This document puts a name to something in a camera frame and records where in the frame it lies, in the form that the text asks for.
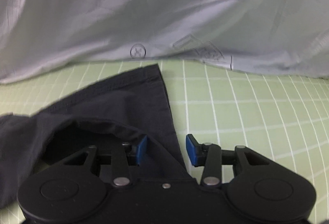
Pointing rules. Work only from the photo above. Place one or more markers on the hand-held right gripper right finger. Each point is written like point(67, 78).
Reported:
point(191, 149)

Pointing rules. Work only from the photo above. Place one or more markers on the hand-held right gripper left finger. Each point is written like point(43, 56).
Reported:
point(142, 149)

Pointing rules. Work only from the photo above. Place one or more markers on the black pants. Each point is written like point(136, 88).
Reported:
point(102, 106)

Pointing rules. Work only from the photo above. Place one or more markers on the green grid mat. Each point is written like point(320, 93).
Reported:
point(244, 111)

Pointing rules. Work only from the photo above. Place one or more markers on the grey carrot print sheet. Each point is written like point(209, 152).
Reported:
point(154, 8)

